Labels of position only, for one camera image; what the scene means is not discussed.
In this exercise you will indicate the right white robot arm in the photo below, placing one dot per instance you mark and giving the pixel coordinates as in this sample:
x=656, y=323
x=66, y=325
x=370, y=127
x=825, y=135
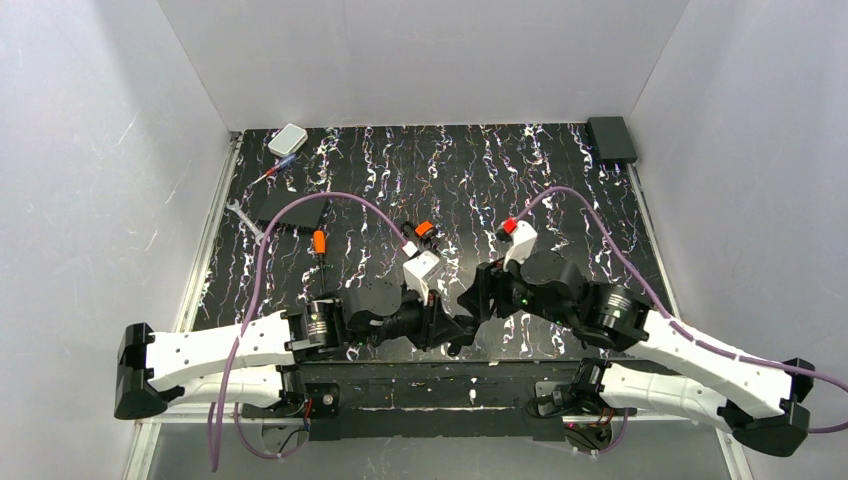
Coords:
x=760, y=407

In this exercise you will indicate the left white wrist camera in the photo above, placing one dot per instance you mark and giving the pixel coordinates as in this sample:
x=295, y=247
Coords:
x=419, y=268

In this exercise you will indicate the aluminium rail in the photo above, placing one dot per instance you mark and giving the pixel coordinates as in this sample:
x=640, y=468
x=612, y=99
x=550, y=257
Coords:
x=146, y=434
x=732, y=452

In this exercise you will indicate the orange handled screwdriver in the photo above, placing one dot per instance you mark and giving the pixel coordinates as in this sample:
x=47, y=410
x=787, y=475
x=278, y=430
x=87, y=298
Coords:
x=319, y=248

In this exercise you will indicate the left aluminium rail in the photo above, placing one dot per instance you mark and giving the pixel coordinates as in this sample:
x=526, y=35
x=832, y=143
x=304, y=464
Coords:
x=146, y=434

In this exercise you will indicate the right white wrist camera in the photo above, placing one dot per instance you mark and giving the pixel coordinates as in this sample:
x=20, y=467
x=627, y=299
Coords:
x=521, y=238

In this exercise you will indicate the orange black padlock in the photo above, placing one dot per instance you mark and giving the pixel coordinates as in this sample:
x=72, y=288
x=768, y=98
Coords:
x=423, y=231

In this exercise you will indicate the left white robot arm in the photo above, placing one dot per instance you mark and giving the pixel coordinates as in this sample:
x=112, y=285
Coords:
x=158, y=370

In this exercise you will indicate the black box in corner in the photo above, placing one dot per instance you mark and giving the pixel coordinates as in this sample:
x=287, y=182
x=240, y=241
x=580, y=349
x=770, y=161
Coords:
x=611, y=140

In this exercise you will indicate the black front base bar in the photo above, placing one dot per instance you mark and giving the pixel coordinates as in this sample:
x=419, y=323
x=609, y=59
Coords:
x=450, y=399

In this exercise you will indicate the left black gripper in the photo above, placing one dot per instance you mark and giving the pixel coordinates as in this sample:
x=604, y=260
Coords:
x=433, y=321

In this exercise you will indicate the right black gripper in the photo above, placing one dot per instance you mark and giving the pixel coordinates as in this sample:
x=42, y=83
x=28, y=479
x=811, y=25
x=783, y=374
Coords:
x=495, y=295

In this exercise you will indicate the right aluminium rail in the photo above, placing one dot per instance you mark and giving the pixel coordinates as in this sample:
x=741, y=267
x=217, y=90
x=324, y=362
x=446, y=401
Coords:
x=732, y=452

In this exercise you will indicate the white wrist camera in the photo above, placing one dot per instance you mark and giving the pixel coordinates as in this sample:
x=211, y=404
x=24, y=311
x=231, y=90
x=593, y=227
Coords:
x=419, y=268
x=521, y=238

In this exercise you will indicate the red blue screwdriver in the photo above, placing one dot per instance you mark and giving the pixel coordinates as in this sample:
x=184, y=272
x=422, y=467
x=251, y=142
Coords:
x=281, y=164

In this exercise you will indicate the silver wrench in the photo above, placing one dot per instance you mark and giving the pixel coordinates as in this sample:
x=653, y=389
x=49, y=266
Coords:
x=235, y=207

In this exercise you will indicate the white rounded box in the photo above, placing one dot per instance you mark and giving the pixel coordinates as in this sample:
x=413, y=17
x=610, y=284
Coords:
x=288, y=140

